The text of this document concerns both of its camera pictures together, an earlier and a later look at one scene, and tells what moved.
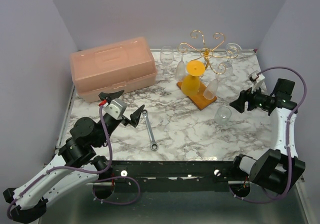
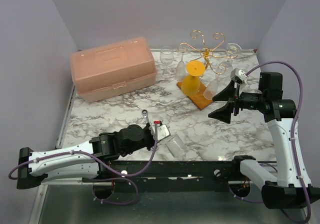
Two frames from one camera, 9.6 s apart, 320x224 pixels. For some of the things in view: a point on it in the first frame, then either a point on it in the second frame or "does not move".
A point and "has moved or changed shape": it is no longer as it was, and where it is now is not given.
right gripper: (244, 96) to (224, 113)
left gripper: (135, 115) to (148, 130)
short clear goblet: (223, 115) has moved or changed shape
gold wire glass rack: (214, 57) does not move
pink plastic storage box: (121, 65) does not move
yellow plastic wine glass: (190, 85) does not move
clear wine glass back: (166, 58) does not move
